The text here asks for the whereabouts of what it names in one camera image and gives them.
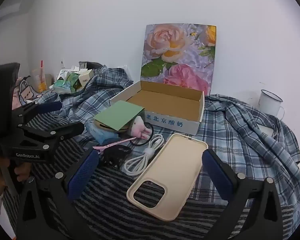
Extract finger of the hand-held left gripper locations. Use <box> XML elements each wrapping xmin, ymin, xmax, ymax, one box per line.
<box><xmin>11</xmin><ymin>101</ymin><xmax>63</xmax><ymax>128</ymax></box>
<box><xmin>16</xmin><ymin>122</ymin><xmax>85</xmax><ymax>155</ymax></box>

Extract black bag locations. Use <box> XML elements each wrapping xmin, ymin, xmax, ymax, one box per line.
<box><xmin>79</xmin><ymin>61</ymin><xmax>103</xmax><ymax>70</ymax></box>

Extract white charging cable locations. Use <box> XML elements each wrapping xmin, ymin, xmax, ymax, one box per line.
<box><xmin>124</xmin><ymin>133</ymin><xmax>165</xmax><ymax>177</ymax></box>

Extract green tissue pack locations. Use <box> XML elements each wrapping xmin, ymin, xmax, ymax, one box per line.
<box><xmin>52</xmin><ymin>72</ymin><xmax>78</xmax><ymax>93</ymax></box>

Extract white small carton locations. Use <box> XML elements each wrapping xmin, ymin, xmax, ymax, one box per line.
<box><xmin>57</xmin><ymin>66</ymin><xmax>80</xmax><ymax>80</ymax></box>

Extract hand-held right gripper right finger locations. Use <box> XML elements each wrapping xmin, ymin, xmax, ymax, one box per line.
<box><xmin>202</xmin><ymin>149</ymin><xmax>283</xmax><ymax>240</ymax></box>

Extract white enamel mug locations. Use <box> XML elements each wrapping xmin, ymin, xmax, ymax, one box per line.
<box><xmin>258</xmin><ymin>89</ymin><xmax>285</xmax><ymax>120</ymax></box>

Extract black hair claw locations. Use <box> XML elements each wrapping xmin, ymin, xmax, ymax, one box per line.
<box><xmin>100</xmin><ymin>145</ymin><xmax>132</xmax><ymax>169</ymax></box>

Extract cardboard box with floral lid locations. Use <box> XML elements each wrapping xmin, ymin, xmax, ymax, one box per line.
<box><xmin>109</xmin><ymin>24</ymin><xmax>217</xmax><ymax>134</ymax></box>

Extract pink hair clip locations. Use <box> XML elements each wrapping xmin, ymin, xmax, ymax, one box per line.
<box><xmin>92</xmin><ymin>137</ymin><xmax>137</xmax><ymax>153</ymax></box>

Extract pink printed bag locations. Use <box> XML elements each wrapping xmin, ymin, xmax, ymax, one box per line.
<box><xmin>11</xmin><ymin>76</ymin><xmax>44</xmax><ymax>110</ymax></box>

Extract beige phone case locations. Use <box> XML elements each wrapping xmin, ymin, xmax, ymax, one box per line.
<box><xmin>126</xmin><ymin>133</ymin><xmax>209</xmax><ymax>222</ymax></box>

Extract light blue tissue pack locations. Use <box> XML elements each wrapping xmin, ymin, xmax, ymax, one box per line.
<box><xmin>86</xmin><ymin>124</ymin><xmax>120</xmax><ymax>144</ymax></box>

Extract round beige bunny plush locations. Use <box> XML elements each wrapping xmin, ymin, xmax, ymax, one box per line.
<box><xmin>94</xmin><ymin>116</ymin><xmax>151</xmax><ymax>139</ymax></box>

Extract blue plaid shirt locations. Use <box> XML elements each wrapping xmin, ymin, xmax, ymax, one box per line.
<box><xmin>36</xmin><ymin>65</ymin><xmax>300</xmax><ymax>220</ymax></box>

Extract green note pad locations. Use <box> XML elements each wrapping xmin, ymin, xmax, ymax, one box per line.
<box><xmin>93</xmin><ymin>100</ymin><xmax>145</xmax><ymax>132</ymax></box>

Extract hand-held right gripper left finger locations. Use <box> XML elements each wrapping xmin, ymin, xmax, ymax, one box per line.
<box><xmin>16</xmin><ymin>147</ymin><xmax>100</xmax><ymax>240</ymax></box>

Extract grey striped blanket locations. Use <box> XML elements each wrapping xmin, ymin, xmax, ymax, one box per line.
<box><xmin>2</xmin><ymin>112</ymin><xmax>250</xmax><ymax>240</ymax></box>

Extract plastic cup with red straw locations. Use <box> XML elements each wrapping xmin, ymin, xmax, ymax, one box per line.
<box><xmin>30</xmin><ymin>60</ymin><xmax>53</xmax><ymax>93</ymax></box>

